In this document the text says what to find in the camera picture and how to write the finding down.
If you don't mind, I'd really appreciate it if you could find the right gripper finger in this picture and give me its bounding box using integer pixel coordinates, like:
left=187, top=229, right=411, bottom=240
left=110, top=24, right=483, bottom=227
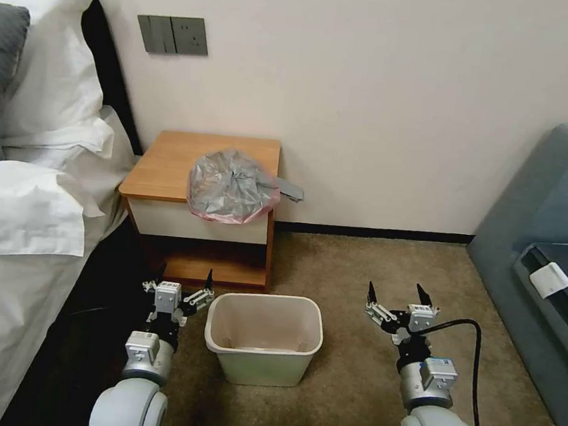
left=362, top=281, right=402, bottom=331
left=413, top=283, right=444, bottom=321

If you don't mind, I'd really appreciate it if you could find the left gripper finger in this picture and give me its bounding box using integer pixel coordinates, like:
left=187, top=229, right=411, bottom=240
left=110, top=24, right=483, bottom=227
left=139, top=261, right=167, bottom=297
left=181, top=265, right=217, bottom=319

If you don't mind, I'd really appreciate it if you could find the beige plastic trash can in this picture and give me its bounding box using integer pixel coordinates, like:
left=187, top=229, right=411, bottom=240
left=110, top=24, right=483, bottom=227
left=199, top=287, right=327, bottom=392

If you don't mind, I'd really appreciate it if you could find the grey garbage bag pink rim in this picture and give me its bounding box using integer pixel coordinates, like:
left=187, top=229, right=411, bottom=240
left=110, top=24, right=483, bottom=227
left=183, top=145, right=311, bottom=232

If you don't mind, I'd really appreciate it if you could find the black baseboard strip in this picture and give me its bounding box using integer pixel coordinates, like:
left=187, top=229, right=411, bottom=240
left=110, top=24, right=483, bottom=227
left=273, top=214, right=477, bottom=251

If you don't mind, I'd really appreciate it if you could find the wooden nightstand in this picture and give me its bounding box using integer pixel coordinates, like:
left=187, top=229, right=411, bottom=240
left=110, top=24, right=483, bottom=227
left=109, top=125, right=286, bottom=295

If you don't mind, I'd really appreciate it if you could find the white paper label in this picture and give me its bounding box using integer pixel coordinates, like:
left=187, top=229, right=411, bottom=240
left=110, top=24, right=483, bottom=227
left=527, top=260, right=568, bottom=302

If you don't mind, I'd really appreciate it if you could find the blue-grey sofa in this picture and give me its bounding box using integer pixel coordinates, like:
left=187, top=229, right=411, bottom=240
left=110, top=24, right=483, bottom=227
left=449, top=113, right=568, bottom=426

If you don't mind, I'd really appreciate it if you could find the white duvet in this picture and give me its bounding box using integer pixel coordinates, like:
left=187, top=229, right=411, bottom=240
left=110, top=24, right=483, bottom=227
left=0, top=159, right=112, bottom=273

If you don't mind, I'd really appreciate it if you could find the flat white pillow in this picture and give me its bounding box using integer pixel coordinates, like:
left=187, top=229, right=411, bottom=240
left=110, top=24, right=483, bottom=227
left=0, top=95, right=140, bottom=180

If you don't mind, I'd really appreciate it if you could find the black headboard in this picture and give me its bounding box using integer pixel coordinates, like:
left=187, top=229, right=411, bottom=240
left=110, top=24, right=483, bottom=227
left=68, top=0, right=160, bottom=158

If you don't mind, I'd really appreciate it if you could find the large white pillow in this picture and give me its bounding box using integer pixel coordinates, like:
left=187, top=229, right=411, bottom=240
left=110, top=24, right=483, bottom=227
left=0, top=0, right=115, bottom=147

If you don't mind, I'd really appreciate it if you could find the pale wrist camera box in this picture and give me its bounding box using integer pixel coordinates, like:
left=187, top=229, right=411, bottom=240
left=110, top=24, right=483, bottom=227
left=153, top=281, right=181, bottom=315
left=405, top=302, right=437, bottom=335

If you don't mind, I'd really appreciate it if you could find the black robot wrist cable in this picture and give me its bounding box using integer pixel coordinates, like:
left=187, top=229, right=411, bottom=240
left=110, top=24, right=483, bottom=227
left=413, top=314, right=499, bottom=426

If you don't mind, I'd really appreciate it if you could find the grey wall switch panel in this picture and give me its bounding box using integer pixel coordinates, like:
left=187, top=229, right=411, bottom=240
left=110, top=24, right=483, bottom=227
left=133, top=11, right=213, bottom=59

